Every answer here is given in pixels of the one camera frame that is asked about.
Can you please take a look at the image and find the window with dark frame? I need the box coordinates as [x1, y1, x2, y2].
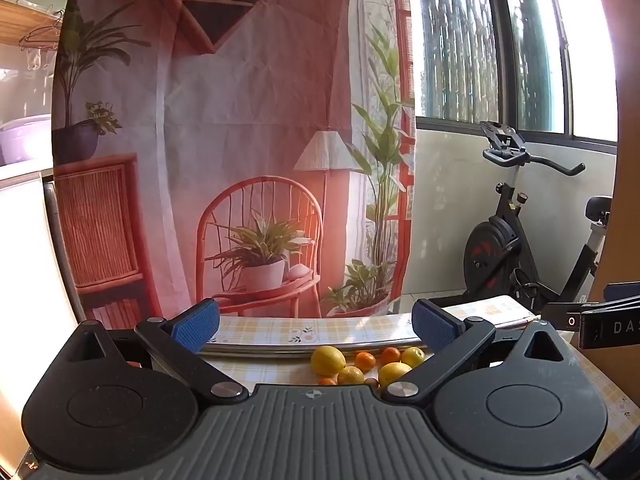
[400, 0, 621, 148]

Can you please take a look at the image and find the brown cardboard board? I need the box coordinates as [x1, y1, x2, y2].
[587, 0, 640, 306]

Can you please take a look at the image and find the black exercise bike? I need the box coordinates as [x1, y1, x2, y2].
[462, 121, 613, 313]

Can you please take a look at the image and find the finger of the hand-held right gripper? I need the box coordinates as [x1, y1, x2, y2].
[542, 296, 640, 333]
[602, 282, 640, 303]

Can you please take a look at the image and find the metal clothes hanger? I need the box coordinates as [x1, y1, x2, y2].
[19, 9, 63, 52]

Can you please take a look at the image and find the wooden shelf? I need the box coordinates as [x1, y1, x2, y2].
[0, 0, 63, 48]

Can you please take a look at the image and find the large yellow lemon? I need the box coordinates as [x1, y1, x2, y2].
[310, 345, 347, 376]

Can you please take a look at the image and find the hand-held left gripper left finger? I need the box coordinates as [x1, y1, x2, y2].
[67, 298, 249, 406]

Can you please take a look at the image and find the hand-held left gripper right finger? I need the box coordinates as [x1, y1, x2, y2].
[381, 298, 568, 406]

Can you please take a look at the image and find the white kitchen counter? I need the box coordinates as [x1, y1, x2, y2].
[0, 157, 81, 461]

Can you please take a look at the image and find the purple plastic basin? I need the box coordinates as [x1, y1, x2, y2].
[0, 115, 53, 166]

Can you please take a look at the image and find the printed room scene backdrop cloth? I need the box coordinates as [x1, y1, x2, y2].
[50, 0, 416, 318]

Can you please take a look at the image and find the long metal pole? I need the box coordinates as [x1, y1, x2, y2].
[200, 337, 431, 361]

